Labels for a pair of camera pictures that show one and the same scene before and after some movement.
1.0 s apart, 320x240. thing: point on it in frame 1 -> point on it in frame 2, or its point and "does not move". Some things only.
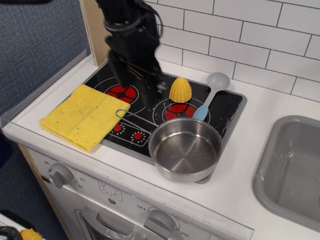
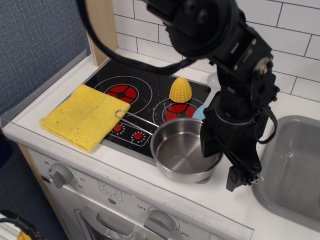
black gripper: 133,41 -> 236,134
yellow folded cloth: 82,118 does not move
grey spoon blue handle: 216,81 does not move
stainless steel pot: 181,150 does not move
